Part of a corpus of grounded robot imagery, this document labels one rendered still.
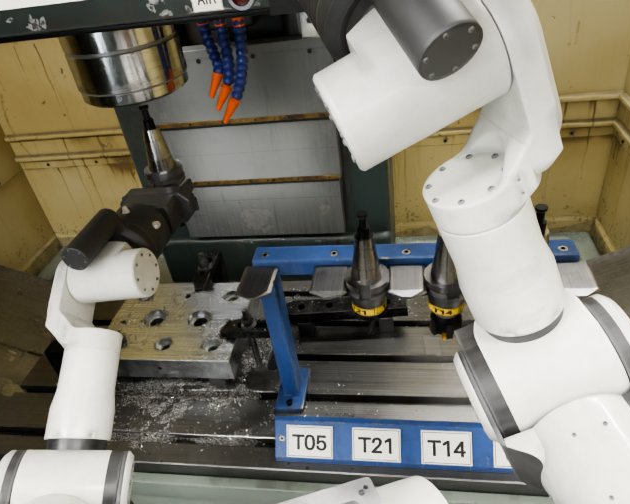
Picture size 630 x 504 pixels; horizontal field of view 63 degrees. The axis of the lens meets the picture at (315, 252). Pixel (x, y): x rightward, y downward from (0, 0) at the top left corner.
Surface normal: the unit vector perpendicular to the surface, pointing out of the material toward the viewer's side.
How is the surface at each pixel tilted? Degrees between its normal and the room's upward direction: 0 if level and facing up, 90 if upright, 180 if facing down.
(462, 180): 20
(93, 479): 26
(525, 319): 91
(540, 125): 87
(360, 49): 38
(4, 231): 90
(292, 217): 91
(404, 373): 0
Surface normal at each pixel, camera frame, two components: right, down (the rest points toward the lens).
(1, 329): 0.29, -0.74
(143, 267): 0.96, -0.11
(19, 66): -0.14, 0.59
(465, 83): 0.20, 0.60
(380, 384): -0.12, -0.81
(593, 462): -0.46, -0.71
